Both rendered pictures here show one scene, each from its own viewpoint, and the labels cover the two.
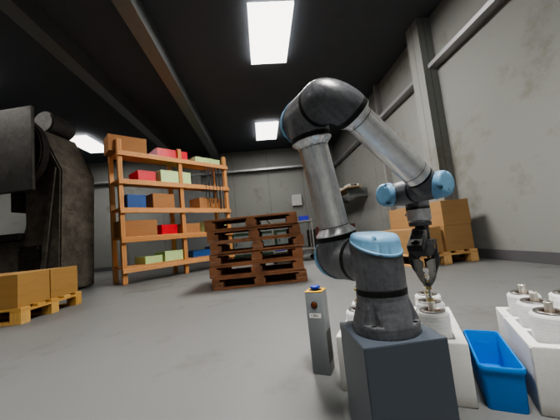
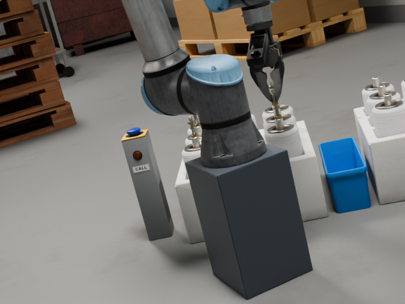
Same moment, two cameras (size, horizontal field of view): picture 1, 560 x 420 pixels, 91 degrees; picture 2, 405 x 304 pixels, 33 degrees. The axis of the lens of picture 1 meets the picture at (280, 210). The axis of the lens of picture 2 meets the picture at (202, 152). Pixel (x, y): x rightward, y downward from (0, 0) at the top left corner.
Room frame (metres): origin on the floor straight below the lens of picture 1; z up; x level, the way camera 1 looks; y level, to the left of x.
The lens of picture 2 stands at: (-0.76, 0.29, 0.75)
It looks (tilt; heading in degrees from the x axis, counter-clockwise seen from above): 15 degrees down; 343
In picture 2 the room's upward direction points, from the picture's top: 14 degrees counter-clockwise
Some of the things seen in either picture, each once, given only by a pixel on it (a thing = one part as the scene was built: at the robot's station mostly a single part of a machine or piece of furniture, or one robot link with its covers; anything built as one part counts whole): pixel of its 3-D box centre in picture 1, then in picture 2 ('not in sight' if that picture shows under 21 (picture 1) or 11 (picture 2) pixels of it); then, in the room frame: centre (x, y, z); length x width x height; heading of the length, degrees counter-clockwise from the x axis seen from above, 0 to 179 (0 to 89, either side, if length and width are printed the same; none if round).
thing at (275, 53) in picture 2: (422, 239); (264, 44); (0.95, -0.48, 0.48); 0.09 x 0.08 x 0.12; 144
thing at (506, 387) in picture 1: (492, 365); (344, 173); (0.94, -0.63, 0.06); 0.30 x 0.11 x 0.12; 154
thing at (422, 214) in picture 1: (417, 216); (256, 15); (0.95, -0.47, 0.56); 0.08 x 0.08 x 0.05
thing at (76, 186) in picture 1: (35, 202); not in sight; (4.56, 4.09, 1.52); 1.59 x 1.37 x 3.04; 92
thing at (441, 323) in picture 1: (436, 338); (287, 159); (0.93, -0.46, 0.16); 0.10 x 0.10 x 0.18
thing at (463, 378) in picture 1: (401, 344); (251, 178); (1.09, -0.40, 0.09); 0.39 x 0.39 x 0.18; 66
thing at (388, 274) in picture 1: (375, 257); (215, 86); (0.68, -0.22, 0.47); 0.13 x 0.12 x 0.14; 25
